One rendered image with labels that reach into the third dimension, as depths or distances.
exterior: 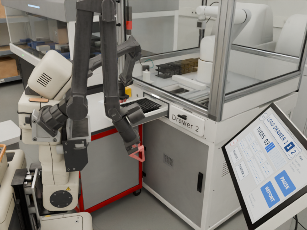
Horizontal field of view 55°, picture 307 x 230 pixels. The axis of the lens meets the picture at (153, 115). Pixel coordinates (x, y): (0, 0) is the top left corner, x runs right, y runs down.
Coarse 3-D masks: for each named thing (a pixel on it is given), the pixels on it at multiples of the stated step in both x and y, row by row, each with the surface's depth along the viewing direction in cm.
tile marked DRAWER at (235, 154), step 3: (237, 147) 128; (234, 150) 128; (237, 150) 127; (231, 153) 129; (234, 153) 127; (237, 153) 125; (240, 153) 123; (231, 156) 127; (234, 156) 125; (237, 156) 124; (240, 156) 122; (234, 159) 124; (237, 159) 122; (240, 159) 121; (234, 162) 122
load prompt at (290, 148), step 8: (264, 120) 125; (272, 120) 120; (272, 128) 117; (280, 128) 113; (280, 136) 110; (288, 136) 106; (280, 144) 107; (288, 144) 104; (296, 144) 100; (288, 152) 101; (296, 152) 98
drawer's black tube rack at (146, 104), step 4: (136, 100) 208; (140, 100) 208; (144, 100) 208; (148, 100) 208; (124, 104) 202; (128, 104) 201; (140, 104) 202; (144, 104) 202; (148, 104) 202; (152, 104) 202; (156, 104) 203; (144, 108) 197; (148, 108) 196; (152, 108) 196; (156, 108) 203; (144, 112) 196
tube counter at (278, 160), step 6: (270, 138) 114; (264, 144) 114; (270, 144) 111; (270, 150) 109; (276, 150) 107; (270, 156) 107; (276, 156) 105; (282, 156) 102; (276, 162) 103; (282, 162) 100; (276, 168) 101
